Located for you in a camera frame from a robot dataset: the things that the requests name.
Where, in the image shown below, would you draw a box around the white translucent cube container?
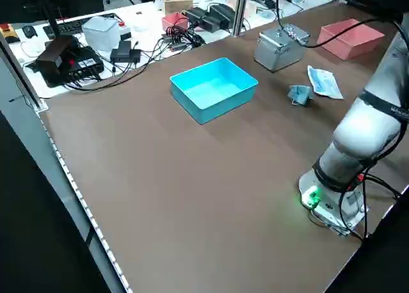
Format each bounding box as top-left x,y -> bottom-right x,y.
82,16 -> 121,52

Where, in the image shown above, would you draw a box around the black cable on white desk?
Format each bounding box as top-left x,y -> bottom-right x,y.
63,43 -> 160,92

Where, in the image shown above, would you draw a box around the yellow emergency stop box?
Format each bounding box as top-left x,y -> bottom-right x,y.
0,22 -> 17,44

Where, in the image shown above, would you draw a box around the black keyboard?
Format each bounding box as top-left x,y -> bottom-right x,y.
43,17 -> 87,40

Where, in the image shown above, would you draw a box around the new face mask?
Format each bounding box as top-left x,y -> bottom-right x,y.
307,65 -> 344,100

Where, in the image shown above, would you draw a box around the large pink plastic box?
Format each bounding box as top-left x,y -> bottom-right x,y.
316,18 -> 385,60

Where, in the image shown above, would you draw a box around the black antenna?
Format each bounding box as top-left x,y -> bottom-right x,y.
44,0 -> 62,40

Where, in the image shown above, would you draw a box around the black network device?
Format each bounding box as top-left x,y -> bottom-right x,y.
41,45 -> 105,88

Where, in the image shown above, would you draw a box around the wooden box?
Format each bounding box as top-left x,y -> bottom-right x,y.
160,0 -> 194,15

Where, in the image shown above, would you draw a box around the blue plastic box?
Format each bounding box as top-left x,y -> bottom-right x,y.
169,57 -> 259,125

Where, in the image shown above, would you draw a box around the aluminium profile post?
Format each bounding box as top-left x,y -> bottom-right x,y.
232,0 -> 249,36

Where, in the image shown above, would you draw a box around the dark brown box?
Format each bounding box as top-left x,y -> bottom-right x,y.
35,35 -> 81,78

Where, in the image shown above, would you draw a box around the usb hub with cables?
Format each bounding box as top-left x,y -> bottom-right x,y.
161,26 -> 205,52

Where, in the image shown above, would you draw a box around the used blue mask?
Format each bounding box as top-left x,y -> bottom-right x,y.
287,84 -> 316,108

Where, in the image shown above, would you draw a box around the small pink plastic box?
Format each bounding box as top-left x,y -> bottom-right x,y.
161,12 -> 190,33

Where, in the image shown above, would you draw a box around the black power adapter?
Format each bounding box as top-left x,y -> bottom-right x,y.
110,40 -> 142,64

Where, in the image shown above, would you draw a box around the silver aluminium case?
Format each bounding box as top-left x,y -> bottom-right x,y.
254,23 -> 311,73

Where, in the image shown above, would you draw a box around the aluminium table edge rail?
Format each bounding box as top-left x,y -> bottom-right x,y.
0,33 -> 134,293

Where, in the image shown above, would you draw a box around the black arm base cable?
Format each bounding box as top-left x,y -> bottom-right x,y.
338,168 -> 403,242

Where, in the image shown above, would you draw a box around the black power bricks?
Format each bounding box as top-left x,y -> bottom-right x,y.
183,4 -> 236,31

